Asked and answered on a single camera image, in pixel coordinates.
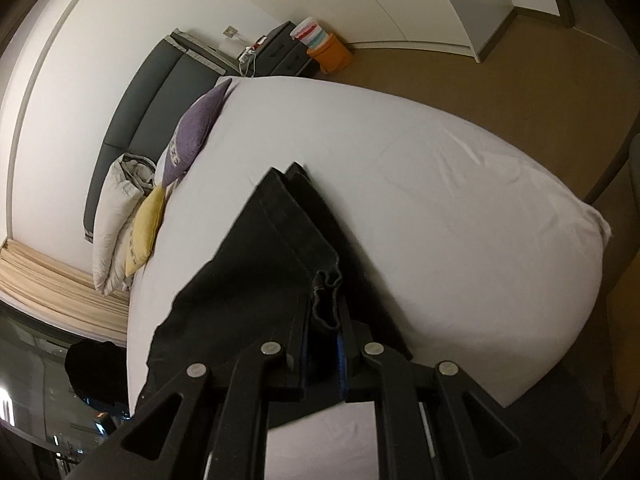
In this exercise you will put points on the purple cushion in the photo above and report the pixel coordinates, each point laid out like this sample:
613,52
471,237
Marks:
194,132

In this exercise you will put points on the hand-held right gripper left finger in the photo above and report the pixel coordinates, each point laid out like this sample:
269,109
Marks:
303,360

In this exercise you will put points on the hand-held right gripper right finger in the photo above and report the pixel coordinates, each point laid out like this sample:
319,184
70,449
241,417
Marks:
342,360

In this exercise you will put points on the white pillow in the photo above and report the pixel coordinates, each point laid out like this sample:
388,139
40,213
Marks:
117,210

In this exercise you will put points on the dark grey nightstand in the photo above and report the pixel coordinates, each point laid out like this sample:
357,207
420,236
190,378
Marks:
282,50

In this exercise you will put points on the white bed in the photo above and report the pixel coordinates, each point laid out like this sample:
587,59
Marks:
400,210

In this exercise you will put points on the black pants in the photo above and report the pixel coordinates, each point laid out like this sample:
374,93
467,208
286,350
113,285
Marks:
260,280

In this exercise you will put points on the grey upholstered headboard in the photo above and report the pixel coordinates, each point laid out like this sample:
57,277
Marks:
145,105

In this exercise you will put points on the white wardrobe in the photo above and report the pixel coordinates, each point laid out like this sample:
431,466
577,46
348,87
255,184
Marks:
440,5

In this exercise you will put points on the orange bin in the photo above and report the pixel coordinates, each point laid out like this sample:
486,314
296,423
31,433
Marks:
332,55

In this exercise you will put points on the yellow cushion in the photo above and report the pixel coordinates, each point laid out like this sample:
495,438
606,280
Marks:
145,227

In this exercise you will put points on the striped bucket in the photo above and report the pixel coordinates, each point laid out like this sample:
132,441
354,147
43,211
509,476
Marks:
312,32

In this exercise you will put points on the beige curtain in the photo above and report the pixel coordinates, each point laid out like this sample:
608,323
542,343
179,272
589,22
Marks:
55,285

